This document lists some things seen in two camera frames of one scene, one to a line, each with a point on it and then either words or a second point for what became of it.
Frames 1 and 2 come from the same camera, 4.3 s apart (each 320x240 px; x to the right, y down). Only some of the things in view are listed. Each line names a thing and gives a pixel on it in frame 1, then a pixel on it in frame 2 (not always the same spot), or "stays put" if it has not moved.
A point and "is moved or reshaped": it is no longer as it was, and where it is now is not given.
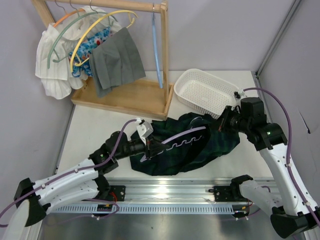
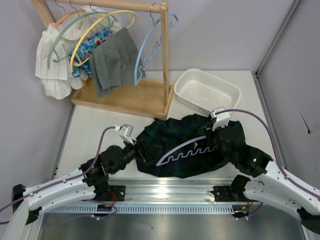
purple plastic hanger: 193,129 → 182,155
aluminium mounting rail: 172,191 stays put
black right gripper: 223,118 → 211,136
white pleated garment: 57,40 stays put
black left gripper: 149,148 → 139,151
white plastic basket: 203,93 stays put
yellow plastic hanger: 74,49 stays put
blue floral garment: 82,65 stays put
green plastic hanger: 59,60 stays put
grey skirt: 114,62 stays put
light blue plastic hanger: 157,49 → 174,16
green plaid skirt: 182,142 is moved or reshaped
